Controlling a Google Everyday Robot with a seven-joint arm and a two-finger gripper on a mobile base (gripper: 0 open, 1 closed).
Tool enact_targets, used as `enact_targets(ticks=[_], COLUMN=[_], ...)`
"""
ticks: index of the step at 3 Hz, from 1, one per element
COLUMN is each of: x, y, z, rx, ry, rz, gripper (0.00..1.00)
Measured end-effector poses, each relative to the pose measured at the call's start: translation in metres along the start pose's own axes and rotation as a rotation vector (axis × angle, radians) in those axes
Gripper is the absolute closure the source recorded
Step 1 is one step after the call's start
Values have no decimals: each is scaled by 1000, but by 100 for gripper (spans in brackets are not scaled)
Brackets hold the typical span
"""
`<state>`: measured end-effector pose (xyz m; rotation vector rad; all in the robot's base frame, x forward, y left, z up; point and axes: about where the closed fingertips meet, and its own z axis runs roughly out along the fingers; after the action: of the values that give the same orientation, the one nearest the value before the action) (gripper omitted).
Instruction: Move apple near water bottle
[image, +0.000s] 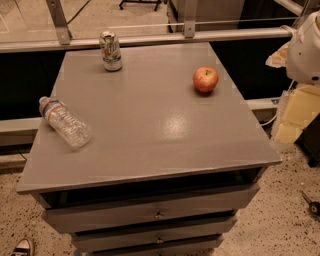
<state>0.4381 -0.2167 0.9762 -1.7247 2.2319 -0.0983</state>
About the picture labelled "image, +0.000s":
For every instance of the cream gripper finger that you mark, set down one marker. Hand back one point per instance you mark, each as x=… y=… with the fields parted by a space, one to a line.
x=296 y=111
x=279 y=58

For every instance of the red apple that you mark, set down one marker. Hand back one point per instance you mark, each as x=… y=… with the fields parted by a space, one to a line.
x=205 y=79

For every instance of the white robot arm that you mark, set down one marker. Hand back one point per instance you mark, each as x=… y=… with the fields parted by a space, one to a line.
x=301 y=58

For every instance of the clear plastic water bottle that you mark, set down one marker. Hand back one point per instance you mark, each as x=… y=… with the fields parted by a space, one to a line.
x=65 y=122

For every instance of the black caster wheel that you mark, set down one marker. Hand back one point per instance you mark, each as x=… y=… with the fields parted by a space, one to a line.
x=314 y=206

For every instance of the black chair base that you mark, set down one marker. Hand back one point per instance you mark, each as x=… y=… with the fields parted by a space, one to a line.
x=154 y=3

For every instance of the grey drawer cabinet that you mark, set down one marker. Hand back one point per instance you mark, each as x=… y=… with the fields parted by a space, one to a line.
x=153 y=134

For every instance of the top grey drawer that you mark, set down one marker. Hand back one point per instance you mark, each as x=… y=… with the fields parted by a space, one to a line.
x=149 y=209

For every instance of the grey drawer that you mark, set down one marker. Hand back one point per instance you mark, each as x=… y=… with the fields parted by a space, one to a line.
x=157 y=234
x=149 y=209
x=168 y=248

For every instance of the green white soda can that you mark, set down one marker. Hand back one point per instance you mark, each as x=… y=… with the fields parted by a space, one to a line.
x=111 y=54

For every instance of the bottom grey drawer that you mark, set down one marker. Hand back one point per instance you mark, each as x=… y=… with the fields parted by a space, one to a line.
x=168 y=248

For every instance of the middle grey drawer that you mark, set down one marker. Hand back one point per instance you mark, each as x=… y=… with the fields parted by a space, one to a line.
x=157 y=234

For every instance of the black white sneaker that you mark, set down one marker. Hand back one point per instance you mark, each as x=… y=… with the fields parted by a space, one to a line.
x=25 y=247

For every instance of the metal guard rail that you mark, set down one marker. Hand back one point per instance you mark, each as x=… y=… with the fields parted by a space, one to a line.
x=52 y=25

